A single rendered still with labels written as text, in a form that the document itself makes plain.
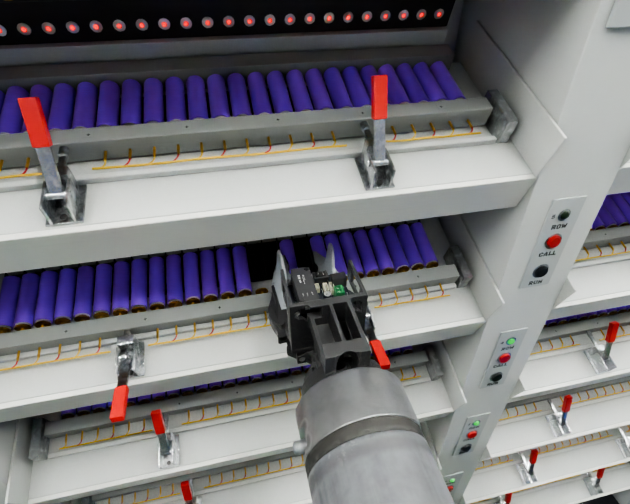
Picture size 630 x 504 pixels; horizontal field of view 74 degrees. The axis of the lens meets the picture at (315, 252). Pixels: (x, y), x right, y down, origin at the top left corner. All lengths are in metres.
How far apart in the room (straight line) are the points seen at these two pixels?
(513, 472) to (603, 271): 0.60
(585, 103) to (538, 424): 0.69
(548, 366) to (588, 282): 0.20
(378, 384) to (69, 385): 0.34
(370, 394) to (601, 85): 0.33
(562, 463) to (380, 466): 0.96
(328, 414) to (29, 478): 0.50
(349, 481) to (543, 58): 0.39
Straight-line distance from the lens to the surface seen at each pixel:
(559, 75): 0.45
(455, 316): 0.56
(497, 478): 1.15
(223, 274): 0.53
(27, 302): 0.58
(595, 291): 0.68
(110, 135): 0.41
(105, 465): 0.70
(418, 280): 0.54
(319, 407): 0.32
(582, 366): 0.86
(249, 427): 0.67
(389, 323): 0.53
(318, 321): 0.37
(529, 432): 0.99
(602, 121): 0.48
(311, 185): 0.38
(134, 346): 0.50
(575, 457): 1.25
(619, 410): 1.11
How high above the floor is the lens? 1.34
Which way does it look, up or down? 37 degrees down
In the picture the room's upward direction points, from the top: straight up
